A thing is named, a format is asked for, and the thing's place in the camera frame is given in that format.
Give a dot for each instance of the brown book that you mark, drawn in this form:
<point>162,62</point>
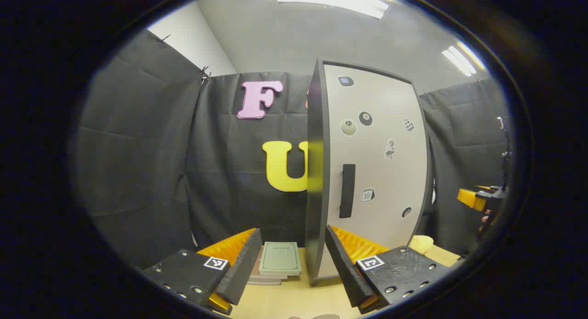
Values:
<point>268,277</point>

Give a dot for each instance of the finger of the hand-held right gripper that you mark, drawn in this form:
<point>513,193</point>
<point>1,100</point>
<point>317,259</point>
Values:
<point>468,199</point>
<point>483,188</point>

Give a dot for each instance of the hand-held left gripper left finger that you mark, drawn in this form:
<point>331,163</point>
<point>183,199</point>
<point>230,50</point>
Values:
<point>243,268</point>

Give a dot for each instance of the green book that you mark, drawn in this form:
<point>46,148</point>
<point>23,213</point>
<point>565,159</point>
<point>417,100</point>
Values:
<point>279,258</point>

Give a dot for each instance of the dark grey cabinet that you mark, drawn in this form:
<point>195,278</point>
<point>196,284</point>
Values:
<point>314,195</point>

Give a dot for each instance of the grey book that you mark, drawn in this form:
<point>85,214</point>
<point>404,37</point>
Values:
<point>264,282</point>

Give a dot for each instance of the yellow toy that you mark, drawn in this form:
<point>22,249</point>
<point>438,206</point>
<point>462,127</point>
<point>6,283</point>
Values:
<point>421,244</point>

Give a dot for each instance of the long ceiling light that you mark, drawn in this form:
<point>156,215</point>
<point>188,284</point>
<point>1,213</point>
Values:
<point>335,0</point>
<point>461,59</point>

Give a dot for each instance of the black backdrop cloth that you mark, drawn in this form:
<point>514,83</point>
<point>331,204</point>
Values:
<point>138,149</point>

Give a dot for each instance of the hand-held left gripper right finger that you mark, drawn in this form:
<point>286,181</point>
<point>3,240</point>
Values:
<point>342,264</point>

